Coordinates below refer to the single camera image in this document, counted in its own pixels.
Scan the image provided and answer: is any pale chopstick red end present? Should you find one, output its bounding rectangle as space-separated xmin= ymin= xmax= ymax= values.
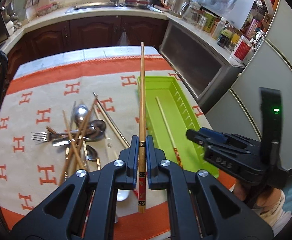
xmin=156 ymin=96 xmax=183 ymax=168

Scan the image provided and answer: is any dark brown wooden chopstick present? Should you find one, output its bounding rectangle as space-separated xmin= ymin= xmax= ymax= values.
xmin=58 ymin=99 xmax=96 ymax=186

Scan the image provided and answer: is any white ceramic soup spoon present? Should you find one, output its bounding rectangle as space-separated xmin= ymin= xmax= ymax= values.
xmin=105 ymin=137 xmax=130 ymax=202

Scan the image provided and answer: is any bamboo chopstick red black end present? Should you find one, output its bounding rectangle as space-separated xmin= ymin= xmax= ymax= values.
xmin=138 ymin=42 xmax=146 ymax=213

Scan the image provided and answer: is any steel fork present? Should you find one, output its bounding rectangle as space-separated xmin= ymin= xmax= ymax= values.
xmin=30 ymin=129 xmax=97 ymax=143

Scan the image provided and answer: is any person's right hand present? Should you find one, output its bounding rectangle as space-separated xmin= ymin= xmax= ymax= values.
xmin=233 ymin=181 xmax=282 ymax=212

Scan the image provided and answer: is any lime green plastic tray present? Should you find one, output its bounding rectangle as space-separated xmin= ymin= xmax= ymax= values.
xmin=145 ymin=76 xmax=219 ymax=178

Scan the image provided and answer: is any grey metal cabinet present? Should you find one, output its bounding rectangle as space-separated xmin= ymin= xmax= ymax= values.
xmin=159 ymin=19 xmax=245 ymax=113

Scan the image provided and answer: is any white jar red label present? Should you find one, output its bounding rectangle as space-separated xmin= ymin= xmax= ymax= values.
xmin=231 ymin=35 xmax=252 ymax=63

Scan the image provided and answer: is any orange beige H-pattern cloth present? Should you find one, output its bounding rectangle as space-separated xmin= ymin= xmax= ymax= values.
xmin=0 ymin=55 xmax=236 ymax=240

